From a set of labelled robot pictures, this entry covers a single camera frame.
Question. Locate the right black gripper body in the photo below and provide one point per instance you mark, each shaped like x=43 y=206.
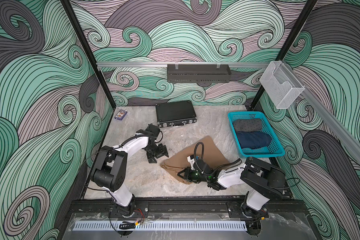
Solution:
x=195 y=177

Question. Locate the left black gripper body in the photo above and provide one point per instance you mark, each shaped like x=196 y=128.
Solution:
x=157 y=151

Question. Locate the tan brown skirt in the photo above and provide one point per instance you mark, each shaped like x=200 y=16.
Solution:
x=212 y=156

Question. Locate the dark blue denim skirt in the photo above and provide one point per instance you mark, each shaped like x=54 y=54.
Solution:
x=253 y=140

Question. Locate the grey polka dot skirt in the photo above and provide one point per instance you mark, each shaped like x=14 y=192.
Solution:
x=247 y=125

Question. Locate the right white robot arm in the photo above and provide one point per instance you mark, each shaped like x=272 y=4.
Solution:
x=266 y=180

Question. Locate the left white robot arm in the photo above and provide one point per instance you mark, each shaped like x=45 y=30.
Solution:
x=110 y=167

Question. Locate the black hard case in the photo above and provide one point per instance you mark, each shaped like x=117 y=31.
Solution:
x=175 y=114

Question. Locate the purple card box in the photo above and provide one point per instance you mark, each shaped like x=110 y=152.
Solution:
x=120 y=115

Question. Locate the teal plastic basket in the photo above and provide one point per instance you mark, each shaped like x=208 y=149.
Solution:
x=274 y=149

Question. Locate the white slotted cable duct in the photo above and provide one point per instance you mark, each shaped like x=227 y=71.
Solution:
x=163 y=226

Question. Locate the grey perforated wall shelf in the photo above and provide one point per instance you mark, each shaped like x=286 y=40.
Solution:
x=198 y=74

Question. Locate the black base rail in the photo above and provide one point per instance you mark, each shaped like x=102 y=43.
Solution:
x=149 y=207

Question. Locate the aluminium back rail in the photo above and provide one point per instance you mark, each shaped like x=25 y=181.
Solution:
x=129 y=64

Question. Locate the clear mesh wall holder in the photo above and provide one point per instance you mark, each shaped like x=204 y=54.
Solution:
x=281 y=84

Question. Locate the aluminium side rail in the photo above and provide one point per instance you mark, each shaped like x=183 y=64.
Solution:
x=335 y=99

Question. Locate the black left corner post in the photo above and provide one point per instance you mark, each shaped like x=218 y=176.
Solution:
x=83 y=41

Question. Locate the black corner post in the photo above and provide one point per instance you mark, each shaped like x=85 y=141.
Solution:
x=297 y=27
x=83 y=41

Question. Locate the black right corner post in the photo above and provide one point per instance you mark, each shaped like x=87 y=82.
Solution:
x=297 y=27

